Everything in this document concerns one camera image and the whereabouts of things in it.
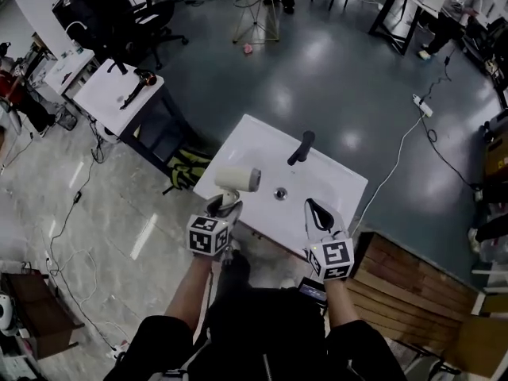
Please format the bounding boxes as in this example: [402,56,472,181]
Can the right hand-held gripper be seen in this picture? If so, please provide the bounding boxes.
[303,198,356,283]

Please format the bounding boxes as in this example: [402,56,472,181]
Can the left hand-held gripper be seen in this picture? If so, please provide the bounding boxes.
[186,194,244,259]

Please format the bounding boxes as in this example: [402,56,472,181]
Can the white hair dryer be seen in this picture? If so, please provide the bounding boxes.
[214,165,263,210]

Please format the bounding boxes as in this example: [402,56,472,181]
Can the person's left forearm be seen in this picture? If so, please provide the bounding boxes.
[164,253,216,329]

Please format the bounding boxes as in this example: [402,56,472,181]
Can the person's right forearm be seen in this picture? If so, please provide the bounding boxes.
[322,277,356,330]

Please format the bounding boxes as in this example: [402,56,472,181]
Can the black copper hair dryer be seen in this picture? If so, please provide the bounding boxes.
[118,67,160,111]

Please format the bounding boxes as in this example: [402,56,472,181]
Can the yellow black bag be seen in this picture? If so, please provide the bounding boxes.
[163,146,214,196]

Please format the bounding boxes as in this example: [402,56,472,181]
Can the black device with screen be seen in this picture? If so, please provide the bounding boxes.
[297,276,328,305]

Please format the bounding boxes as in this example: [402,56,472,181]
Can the wooden pallet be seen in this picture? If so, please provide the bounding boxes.
[345,229,483,353]

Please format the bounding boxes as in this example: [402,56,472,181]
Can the black open cabinet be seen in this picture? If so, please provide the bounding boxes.
[118,88,210,179]

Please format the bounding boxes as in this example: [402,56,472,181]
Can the person's black trousers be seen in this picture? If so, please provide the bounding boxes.
[206,251,329,373]

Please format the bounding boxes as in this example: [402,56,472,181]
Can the white power strip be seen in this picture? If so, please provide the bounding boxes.
[411,93,435,119]

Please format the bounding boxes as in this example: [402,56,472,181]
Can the person's black shirt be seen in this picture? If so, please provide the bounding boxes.
[104,314,406,381]

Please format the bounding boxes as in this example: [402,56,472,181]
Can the short black faucet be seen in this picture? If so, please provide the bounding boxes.
[106,57,129,75]

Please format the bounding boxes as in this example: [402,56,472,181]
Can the labelled cardboard box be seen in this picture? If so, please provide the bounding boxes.
[483,129,508,183]

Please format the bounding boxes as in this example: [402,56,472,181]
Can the plain cardboard box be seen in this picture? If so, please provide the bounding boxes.
[444,313,508,378]

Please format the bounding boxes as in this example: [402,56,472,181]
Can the black office chair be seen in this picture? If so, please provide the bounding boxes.
[106,0,190,71]

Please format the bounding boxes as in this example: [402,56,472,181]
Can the brown wooden cabinet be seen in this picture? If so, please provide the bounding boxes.
[0,269,86,361]

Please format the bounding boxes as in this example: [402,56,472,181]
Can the white power cable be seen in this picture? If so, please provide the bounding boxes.
[350,114,424,238]

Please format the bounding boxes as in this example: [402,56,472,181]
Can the black power cable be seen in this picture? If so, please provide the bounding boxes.
[418,52,484,193]

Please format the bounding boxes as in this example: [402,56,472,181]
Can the black floor cable with adapter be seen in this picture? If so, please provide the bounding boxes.
[46,120,101,349]

